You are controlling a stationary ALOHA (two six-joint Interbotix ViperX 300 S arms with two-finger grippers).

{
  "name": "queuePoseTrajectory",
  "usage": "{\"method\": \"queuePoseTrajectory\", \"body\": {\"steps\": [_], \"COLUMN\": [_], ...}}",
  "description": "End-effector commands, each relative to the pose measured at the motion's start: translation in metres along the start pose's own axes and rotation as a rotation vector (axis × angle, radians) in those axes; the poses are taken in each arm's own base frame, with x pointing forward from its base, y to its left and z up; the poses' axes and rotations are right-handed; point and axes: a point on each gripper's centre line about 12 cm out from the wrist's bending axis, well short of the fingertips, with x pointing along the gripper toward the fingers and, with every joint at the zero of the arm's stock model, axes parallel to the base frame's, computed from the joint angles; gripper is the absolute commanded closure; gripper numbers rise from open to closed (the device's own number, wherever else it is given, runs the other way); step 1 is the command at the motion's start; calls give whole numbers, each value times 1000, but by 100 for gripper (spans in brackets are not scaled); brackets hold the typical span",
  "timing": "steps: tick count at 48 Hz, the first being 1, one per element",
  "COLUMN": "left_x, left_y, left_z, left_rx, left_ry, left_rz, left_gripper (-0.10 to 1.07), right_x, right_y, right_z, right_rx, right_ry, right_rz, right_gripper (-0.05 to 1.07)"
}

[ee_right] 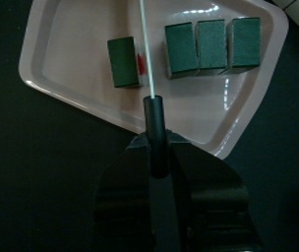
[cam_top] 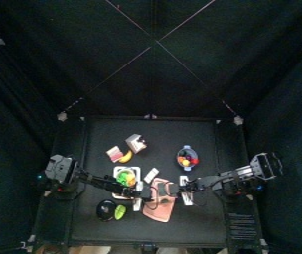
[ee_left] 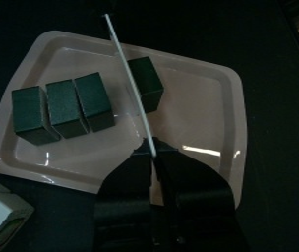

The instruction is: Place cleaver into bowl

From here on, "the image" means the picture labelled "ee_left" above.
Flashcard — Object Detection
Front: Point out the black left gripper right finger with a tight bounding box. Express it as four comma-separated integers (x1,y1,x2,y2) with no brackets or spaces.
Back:
154,137,251,252

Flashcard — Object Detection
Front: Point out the white cleaver with black handle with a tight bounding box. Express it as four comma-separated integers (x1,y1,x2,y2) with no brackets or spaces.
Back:
103,13,159,159

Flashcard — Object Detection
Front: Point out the dark green block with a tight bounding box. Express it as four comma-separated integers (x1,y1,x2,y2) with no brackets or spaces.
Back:
11,85,63,147
44,78,91,140
72,71,116,134
126,55,166,115

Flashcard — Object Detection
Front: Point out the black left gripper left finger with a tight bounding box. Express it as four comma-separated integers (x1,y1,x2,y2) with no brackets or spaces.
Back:
92,137,155,252

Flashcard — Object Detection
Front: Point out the white cardboard box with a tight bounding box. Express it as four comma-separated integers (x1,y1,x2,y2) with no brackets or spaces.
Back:
0,172,37,252

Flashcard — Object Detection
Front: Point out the pink plastic tray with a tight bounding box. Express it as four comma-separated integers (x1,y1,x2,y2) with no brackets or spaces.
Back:
0,30,249,209

